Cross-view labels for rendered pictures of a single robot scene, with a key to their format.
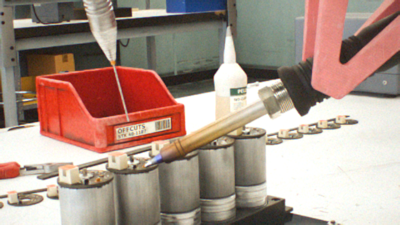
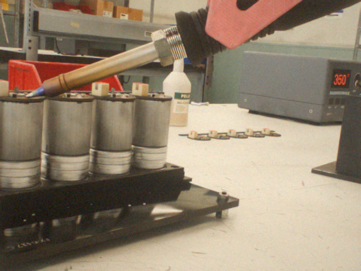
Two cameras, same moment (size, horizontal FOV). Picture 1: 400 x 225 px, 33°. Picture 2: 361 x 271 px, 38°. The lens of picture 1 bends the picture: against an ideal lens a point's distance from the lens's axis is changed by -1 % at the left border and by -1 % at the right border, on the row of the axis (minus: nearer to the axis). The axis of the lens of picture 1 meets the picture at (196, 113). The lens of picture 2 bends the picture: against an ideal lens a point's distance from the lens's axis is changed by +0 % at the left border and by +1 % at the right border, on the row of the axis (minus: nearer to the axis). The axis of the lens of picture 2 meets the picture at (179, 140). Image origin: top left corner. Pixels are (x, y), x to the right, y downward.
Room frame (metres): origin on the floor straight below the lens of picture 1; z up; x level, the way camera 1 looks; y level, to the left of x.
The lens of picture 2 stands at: (0.08, -0.04, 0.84)
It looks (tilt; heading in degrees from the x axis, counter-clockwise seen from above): 10 degrees down; 0
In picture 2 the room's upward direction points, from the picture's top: 5 degrees clockwise
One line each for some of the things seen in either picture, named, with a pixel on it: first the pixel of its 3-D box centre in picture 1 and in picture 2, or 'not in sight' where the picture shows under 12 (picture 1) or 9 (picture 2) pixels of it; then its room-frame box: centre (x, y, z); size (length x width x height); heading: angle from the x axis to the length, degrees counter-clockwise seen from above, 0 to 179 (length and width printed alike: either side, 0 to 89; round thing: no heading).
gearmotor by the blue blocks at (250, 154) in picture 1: (244, 174); (147, 137); (0.38, -0.03, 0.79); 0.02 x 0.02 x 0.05
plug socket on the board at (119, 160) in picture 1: (119, 160); (0, 87); (0.31, 0.04, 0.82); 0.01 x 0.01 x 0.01; 47
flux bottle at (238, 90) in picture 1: (230, 75); (177, 82); (0.70, -0.04, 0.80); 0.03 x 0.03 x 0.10
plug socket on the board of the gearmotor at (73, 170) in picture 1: (70, 174); not in sight; (0.29, 0.06, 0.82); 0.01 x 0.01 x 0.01; 47
